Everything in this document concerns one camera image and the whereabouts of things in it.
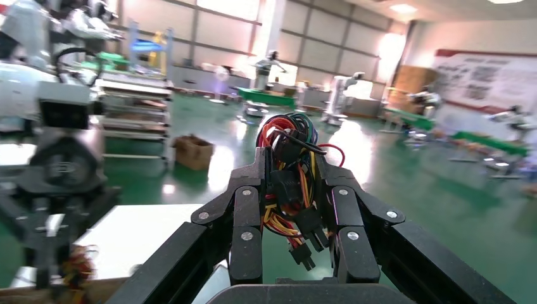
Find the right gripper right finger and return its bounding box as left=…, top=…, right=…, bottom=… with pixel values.
left=314, top=154, right=517, bottom=304

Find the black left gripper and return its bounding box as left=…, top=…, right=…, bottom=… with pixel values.
left=0, top=127, right=123, bottom=290

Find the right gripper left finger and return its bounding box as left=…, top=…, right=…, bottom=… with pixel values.
left=106, top=146, right=267, bottom=304

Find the power supply with coloured cables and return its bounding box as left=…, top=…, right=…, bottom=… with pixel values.
left=256, top=112, right=346, bottom=272

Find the round grey robot base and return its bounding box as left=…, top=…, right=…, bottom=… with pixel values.
left=244, top=101, right=270, bottom=119

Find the brown cardboard divider box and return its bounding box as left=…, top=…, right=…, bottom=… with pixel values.
left=0, top=277, right=131, bottom=304

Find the cardboard box on floor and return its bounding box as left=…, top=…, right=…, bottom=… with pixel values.
left=172, top=133, right=215, bottom=172

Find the green covered table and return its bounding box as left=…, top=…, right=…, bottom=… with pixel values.
left=379, top=106, right=436, bottom=134
left=236, top=87, right=298, bottom=111
left=451, top=130, right=530, bottom=160

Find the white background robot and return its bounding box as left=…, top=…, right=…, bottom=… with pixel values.
left=322, top=71, right=367, bottom=127
left=253, top=50, right=289, bottom=91
left=488, top=104, right=537, bottom=135
left=408, top=85, right=443, bottom=118

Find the brown board stack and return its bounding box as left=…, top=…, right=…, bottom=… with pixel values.
left=392, top=65, right=441, bottom=111

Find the white robot torso and base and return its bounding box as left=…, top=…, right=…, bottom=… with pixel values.
left=0, top=0, right=125, bottom=70

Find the ceiling light panel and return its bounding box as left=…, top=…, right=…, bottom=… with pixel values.
left=388, top=3, right=419, bottom=15

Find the grey left wrist camera housing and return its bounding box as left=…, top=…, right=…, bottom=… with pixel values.
left=38, top=82, right=94, bottom=130

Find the white pedestal fan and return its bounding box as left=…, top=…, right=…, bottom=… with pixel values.
left=208, top=63, right=232, bottom=105

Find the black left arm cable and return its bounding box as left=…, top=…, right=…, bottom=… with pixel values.
left=54, top=47, right=104, bottom=85

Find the white wall poster board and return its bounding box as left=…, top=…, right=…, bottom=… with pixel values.
left=432, top=49, right=537, bottom=115

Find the blue lit equipment frame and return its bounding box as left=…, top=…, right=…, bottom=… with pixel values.
left=125, top=20, right=176, bottom=79

